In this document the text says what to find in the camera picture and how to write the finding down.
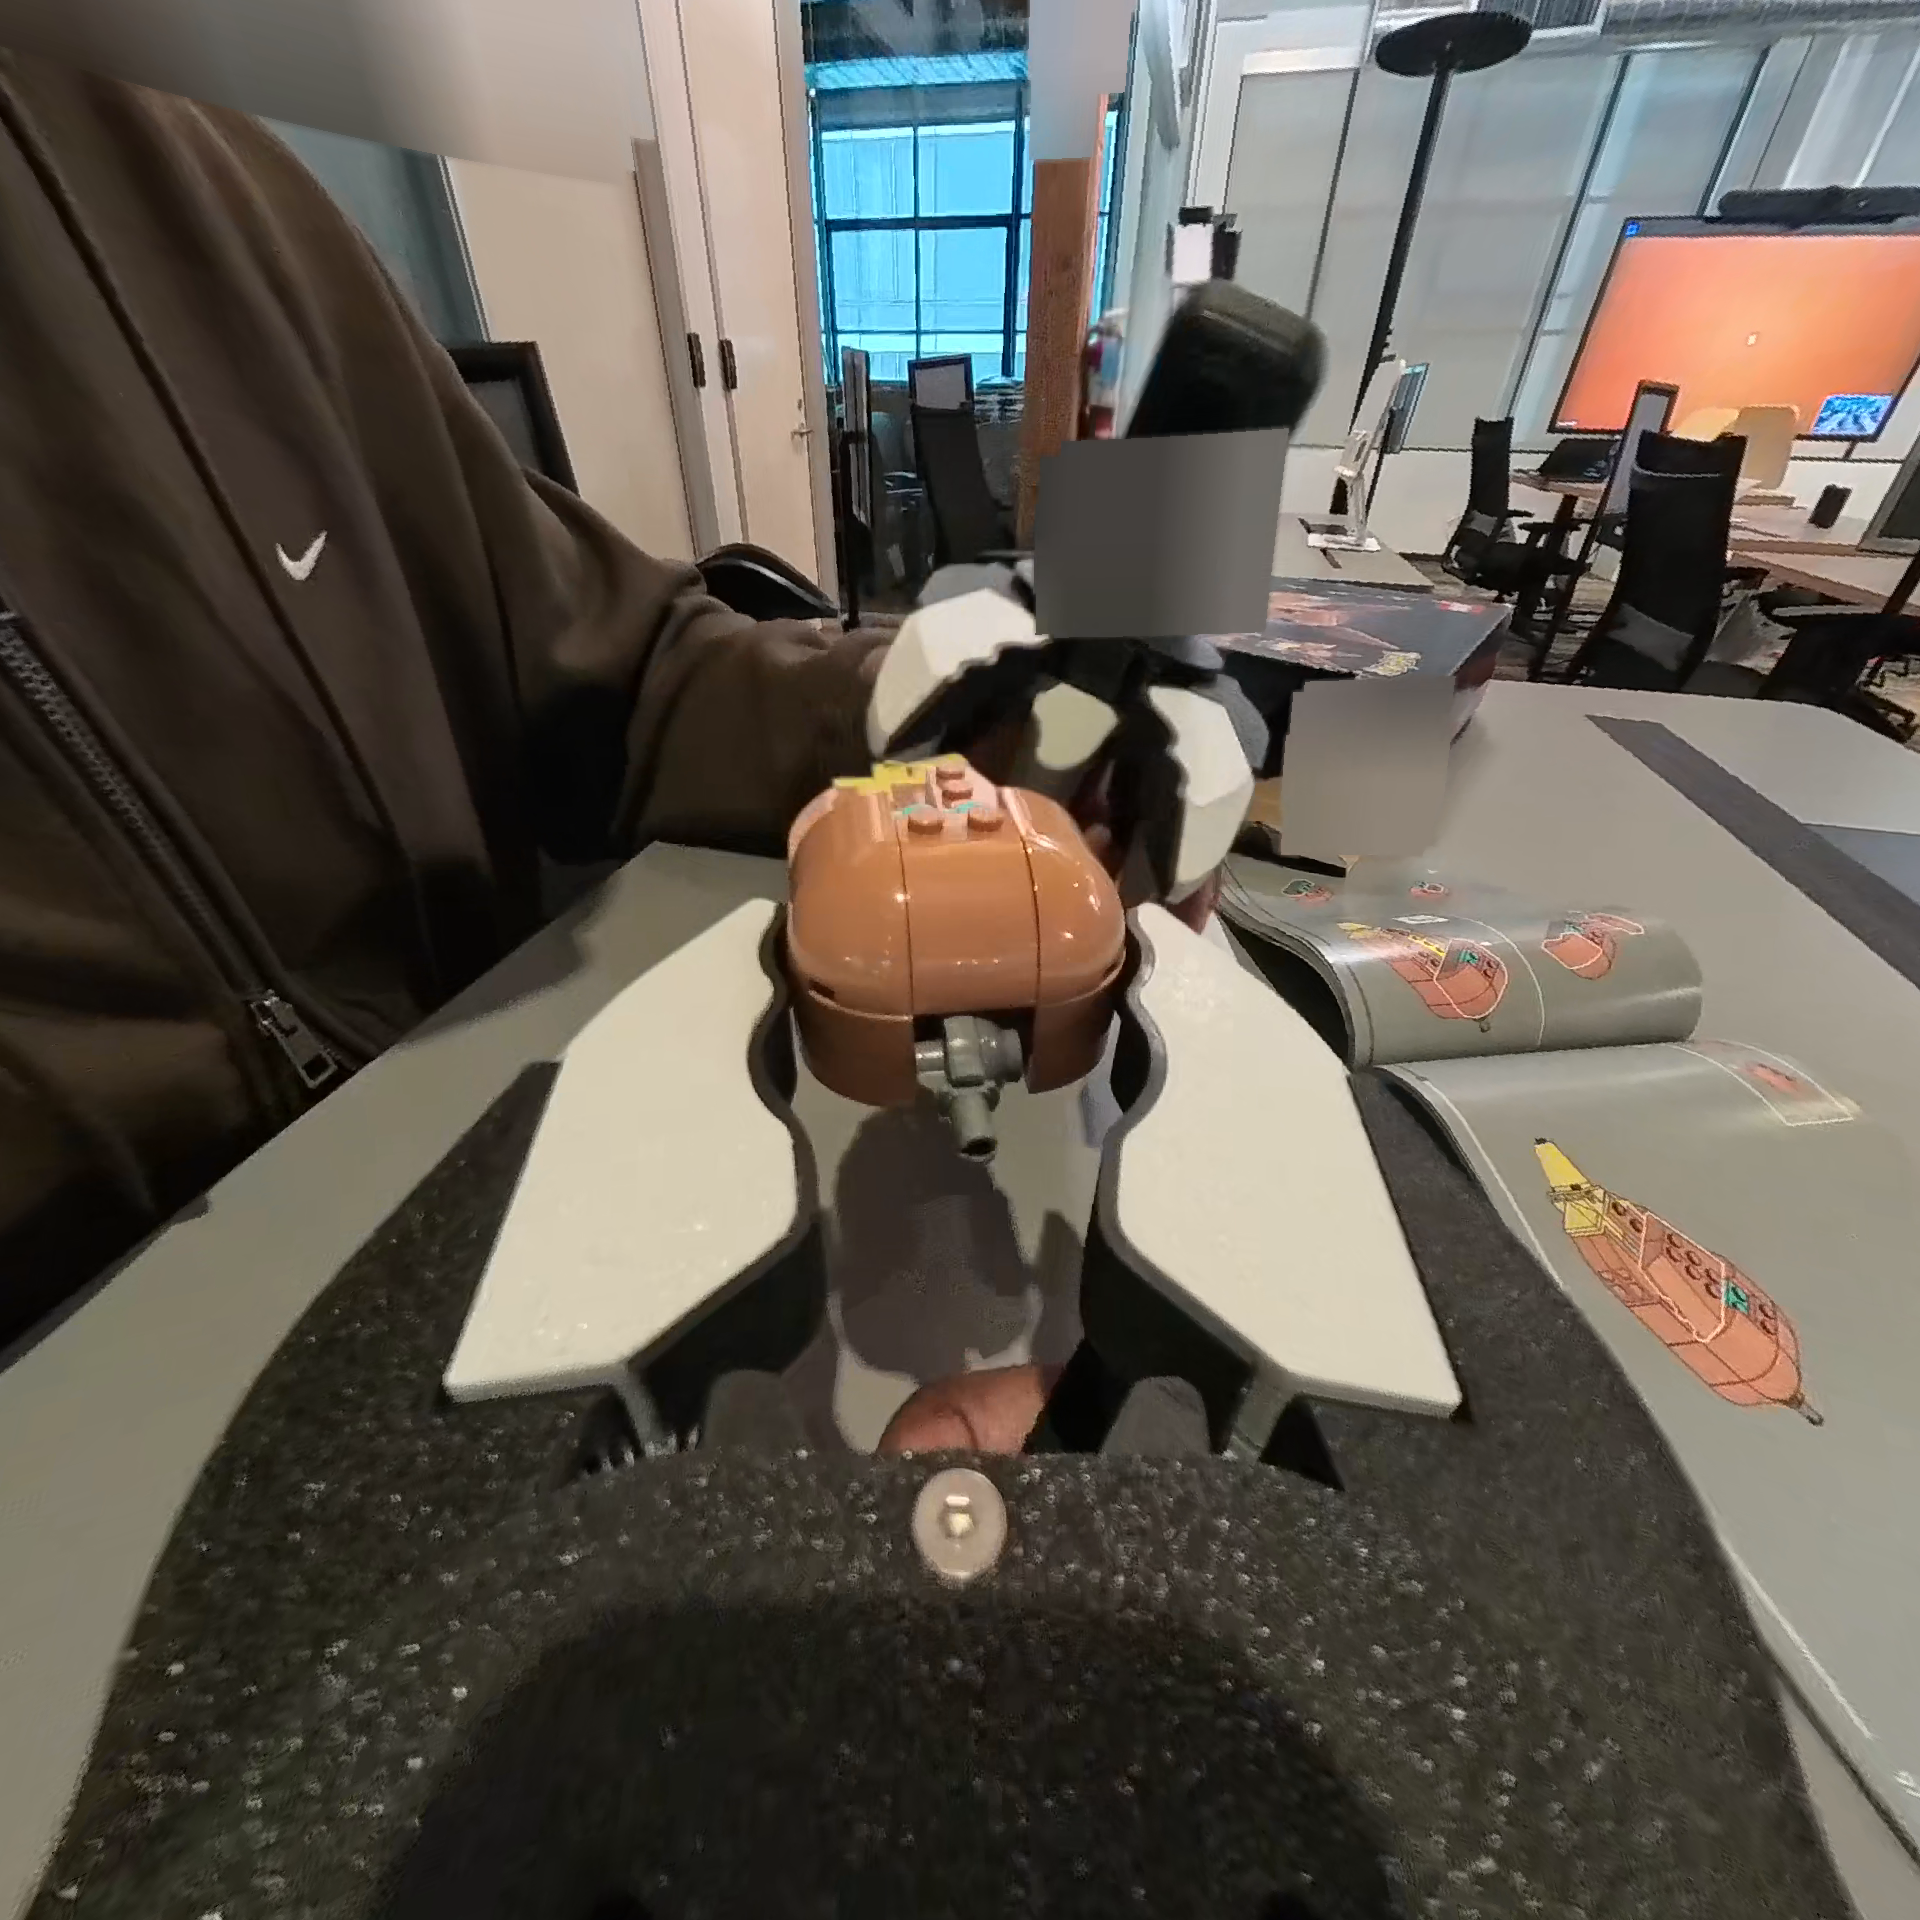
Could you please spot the open instruction booklet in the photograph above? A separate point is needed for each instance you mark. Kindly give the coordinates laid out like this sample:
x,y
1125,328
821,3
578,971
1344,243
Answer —
x,y
1652,1276

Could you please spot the brown brick vehicle model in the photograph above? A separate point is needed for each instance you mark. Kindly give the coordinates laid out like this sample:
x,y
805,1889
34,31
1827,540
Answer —
x,y
944,915

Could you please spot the black office chair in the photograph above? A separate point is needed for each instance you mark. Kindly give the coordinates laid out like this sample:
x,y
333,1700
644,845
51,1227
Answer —
x,y
962,481
1493,510
1666,556

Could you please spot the dark printed cardboard box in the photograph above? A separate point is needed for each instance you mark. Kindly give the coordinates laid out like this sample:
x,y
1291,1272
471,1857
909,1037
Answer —
x,y
1382,630

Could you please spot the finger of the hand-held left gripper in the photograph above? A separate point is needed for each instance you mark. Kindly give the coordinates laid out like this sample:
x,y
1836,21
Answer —
x,y
1212,781
938,645

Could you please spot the black chair armrest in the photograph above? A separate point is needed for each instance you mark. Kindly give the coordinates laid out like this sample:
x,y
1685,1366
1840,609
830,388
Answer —
x,y
764,579

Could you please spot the person's brown jacket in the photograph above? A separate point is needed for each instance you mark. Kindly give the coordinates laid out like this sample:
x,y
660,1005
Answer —
x,y
226,675

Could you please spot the person's left hand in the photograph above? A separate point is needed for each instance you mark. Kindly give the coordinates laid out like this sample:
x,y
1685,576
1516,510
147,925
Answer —
x,y
1102,845

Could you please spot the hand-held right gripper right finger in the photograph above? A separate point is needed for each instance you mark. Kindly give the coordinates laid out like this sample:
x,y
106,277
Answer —
x,y
1277,1201

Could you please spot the white double door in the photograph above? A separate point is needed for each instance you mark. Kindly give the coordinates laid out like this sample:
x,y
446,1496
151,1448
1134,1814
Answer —
x,y
734,300

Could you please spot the black video bar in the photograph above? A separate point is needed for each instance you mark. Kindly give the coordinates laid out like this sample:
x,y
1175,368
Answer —
x,y
1816,201

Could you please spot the silver desk monitor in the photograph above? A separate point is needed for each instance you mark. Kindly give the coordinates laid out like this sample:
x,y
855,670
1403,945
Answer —
x,y
1382,452

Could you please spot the light panel on tripod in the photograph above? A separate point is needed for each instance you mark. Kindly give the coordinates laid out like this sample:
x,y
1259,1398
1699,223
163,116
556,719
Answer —
x,y
1207,248

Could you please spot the wooden pillar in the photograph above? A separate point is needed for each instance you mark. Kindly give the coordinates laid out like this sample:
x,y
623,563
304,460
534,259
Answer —
x,y
1067,345

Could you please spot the black framed board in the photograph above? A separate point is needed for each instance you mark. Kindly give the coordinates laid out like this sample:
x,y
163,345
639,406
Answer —
x,y
510,413

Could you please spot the wall display screen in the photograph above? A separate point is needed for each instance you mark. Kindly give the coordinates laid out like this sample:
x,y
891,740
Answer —
x,y
1741,331

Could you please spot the grey desk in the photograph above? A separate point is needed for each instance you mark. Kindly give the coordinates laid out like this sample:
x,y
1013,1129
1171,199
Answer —
x,y
226,1201

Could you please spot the black framed window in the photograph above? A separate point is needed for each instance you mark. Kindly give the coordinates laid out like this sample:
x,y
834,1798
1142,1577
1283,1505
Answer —
x,y
915,224

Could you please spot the grey office table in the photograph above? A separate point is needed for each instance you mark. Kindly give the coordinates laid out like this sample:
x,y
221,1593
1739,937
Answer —
x,y
1349,563

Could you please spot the brown office table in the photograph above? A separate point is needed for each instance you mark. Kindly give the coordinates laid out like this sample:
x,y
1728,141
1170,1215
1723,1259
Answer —
x,y
1829,579

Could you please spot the black round-top pole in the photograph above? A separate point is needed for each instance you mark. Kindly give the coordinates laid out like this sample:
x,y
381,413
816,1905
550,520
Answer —
x,y
1448,44

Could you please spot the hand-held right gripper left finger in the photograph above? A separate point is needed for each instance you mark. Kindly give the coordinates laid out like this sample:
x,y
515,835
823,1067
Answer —
x,y
646,1184

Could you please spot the red fire extinguisher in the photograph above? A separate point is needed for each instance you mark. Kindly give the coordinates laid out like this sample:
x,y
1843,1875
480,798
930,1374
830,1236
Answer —
x,y
1102,375

